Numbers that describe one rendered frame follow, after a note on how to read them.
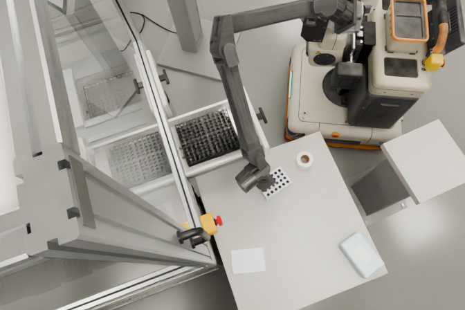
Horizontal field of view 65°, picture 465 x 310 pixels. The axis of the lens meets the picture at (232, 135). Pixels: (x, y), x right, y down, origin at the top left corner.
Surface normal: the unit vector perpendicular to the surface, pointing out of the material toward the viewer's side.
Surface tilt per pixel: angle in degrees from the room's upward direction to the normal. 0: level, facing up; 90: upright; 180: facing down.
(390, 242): 0
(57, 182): 0
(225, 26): 46
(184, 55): 5
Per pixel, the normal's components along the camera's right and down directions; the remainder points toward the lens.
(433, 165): -0.04, -0.35
